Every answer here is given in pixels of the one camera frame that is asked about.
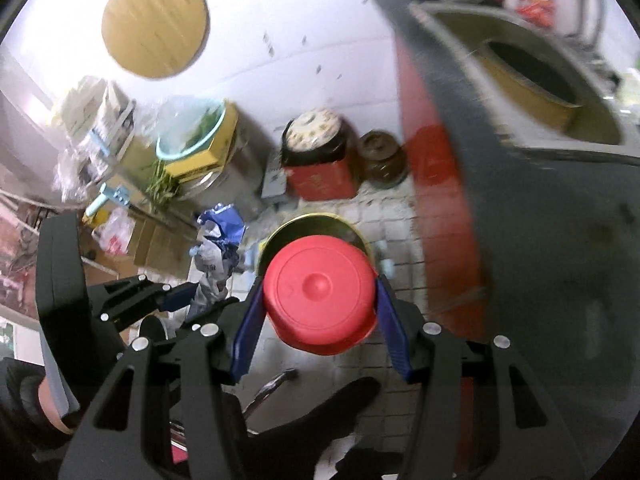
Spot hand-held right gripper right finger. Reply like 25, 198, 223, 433
375, 276, 586, 480

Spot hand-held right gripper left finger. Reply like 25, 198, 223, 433
57, 280, 266, 480

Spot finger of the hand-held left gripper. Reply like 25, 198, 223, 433
119, 297, 246, 351
87, 274, 199, 322

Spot blue white wrapper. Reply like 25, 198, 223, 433
187, 203, 247, 311

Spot red plastic cup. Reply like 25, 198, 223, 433
263, 235, 379, 356

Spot round yellow rimmed bin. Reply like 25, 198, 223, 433
257, 213, 373, 281

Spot person's left forearm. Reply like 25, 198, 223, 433
0, 330, 81, 461

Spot brown cardboard box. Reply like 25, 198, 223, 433
132, 210, 201, 281

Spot red white plastic bag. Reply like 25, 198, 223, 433
95, 207, 136, 256

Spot dark clothing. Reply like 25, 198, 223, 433
220, 377, 383, 480

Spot green leafy vegetables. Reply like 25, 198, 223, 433
145, 160, 181, 211

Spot steel drum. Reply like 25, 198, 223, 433
175, 125, 266, 206

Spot teal plastic basin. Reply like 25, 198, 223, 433
155, 97, 226, 163

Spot cluttered shelf rack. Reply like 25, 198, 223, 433
55, 77, 136, 196

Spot grey carton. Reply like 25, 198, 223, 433
260, 152, 288, 201

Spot yellow box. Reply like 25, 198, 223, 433
165, 102, 240, 183

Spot red square box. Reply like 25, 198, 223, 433
280, 150, 358, 201

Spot brown ceramic jar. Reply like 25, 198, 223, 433
356, 130, 408, 190

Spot round wooden board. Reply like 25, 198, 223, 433
101, 0, 210, 79

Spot steel sink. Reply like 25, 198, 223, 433
415, 2, 636, 146

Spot steel handle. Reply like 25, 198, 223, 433
242, 367, 301, 418

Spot light blue plastic handle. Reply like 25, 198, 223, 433
82, 185, 131, 221

